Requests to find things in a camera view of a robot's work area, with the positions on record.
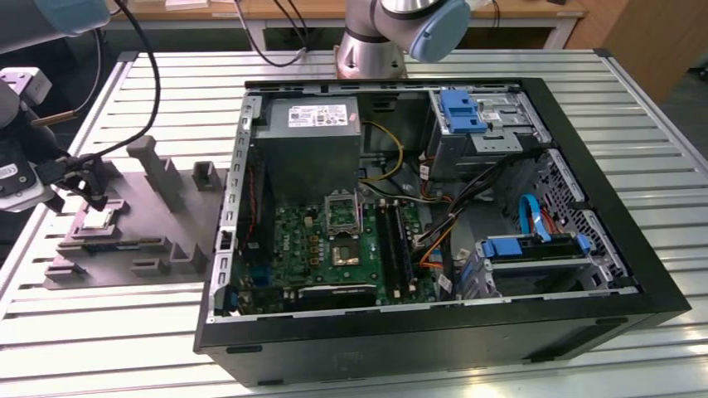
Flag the silver CPU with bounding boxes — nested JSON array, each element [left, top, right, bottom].
[[80, 209, 120, 231]]

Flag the metal socket cover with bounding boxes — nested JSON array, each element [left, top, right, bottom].
[[323, 189, 360, 238]]

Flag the wire locking lever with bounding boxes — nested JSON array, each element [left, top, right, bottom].
[[357, 186, 369, 240]]

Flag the CPU socket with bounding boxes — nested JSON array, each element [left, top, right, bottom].
[[327, 236, 367, 269]]

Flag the grey parts rack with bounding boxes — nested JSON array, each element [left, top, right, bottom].
[[43, 134, 231, 291]]

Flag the green motherboard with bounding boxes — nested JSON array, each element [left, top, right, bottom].
[[231, 194, 444, 312]]

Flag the grey power supply unit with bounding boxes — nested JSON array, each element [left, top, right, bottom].
[[251, 95, 364, 196]]

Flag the black graphics card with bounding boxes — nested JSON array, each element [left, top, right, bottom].
[[281, 283, 379, 311]]

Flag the black RAM slot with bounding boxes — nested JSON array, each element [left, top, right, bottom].
[[383, 199, 407, 296], [391, 199, 413, 294], [375, 199, 400, 299]]

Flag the black PC case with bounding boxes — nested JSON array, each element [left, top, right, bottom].
[[191, 76, 696, 389]]

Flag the empty blue disk carrier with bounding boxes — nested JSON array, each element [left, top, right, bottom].
[[439, 88, 489, 134]]

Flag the grey metal disk bay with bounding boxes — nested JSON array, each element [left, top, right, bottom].
[[467, 234, 620, 299], [428, 89, 549, 179]]

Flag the blue carrier holding black disk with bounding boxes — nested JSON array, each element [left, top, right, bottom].
[[480, 233, 592, 260]]

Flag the brown wooden cabinet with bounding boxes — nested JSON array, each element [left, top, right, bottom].
[[567, 0, 708, 104]]

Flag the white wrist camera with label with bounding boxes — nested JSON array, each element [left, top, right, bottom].
[[0, 161, 47, 213]]

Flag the pale wrist camera block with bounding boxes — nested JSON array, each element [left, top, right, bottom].
[[0, 67, 55, 105]]

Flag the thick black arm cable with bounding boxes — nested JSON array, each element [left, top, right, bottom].
[[55, 0, 163, 167]]

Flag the wooden desk white frame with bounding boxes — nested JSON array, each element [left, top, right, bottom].
[[104, 0, 588, 53]]

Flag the black cable bundle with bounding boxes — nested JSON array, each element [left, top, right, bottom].
[[413, 151, 543, 245]]

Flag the blue flat data cable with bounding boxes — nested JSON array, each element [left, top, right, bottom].
[[517, 193, 555, 245]]

